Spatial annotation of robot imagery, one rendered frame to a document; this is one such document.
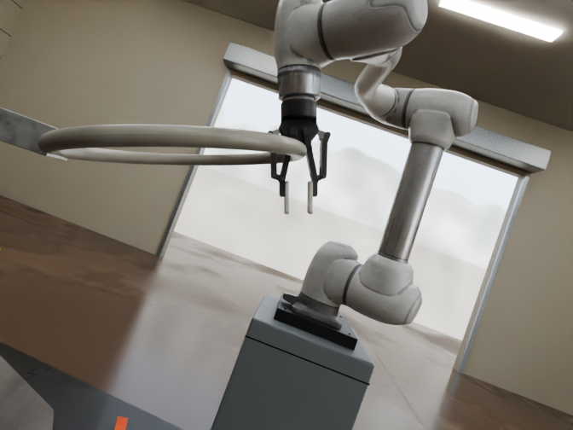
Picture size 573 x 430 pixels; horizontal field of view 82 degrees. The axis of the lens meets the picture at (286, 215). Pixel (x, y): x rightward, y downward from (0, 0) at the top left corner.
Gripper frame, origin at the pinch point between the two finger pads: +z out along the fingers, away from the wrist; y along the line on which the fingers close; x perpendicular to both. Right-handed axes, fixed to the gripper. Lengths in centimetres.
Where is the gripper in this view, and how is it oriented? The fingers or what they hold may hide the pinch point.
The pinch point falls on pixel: (298, 198)
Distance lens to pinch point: 71.2
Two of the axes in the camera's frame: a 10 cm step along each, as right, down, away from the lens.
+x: 0.9, 0.9, -9.9
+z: 0.0, 10.0, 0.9
